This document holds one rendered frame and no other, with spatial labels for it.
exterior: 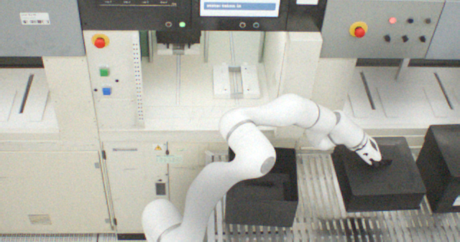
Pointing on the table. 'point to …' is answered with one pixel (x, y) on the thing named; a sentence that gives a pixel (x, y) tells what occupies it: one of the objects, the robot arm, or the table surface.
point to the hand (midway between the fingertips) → (379, 159)
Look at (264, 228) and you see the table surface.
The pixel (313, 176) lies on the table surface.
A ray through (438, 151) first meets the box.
